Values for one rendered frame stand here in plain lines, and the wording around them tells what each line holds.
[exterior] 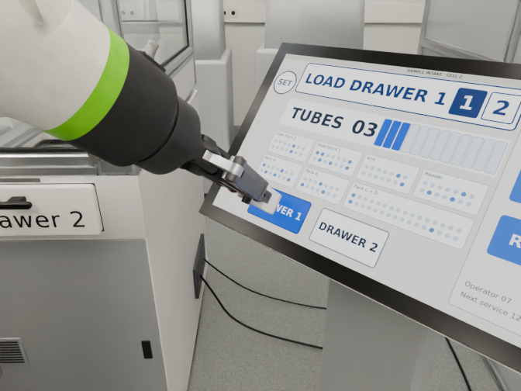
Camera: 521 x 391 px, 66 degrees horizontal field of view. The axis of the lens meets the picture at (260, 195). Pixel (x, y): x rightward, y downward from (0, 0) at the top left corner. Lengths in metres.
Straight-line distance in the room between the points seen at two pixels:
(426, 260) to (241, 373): 1.25
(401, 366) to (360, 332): 0.07
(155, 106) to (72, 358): 0.95
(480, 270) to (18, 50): 0.43
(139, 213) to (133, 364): 0.45
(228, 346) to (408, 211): 1.34
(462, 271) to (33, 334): 0.99
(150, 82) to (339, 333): 0.53
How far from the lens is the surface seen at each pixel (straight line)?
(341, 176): 0.53
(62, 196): 0.89
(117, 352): 1.15
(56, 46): 0.29
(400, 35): 4.07
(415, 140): 0.53
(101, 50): 0.31
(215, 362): 1.69
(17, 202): 0.90
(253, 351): 1.72
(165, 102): 0.34
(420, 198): 0.50
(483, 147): 0.51
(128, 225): 0.90
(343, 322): 0.70
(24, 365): 1.27
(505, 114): 0.53
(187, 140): 0.37
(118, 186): 0.86
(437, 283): 0.47
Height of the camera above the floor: 1.27
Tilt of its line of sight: 26 degrees down
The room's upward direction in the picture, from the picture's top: straight up
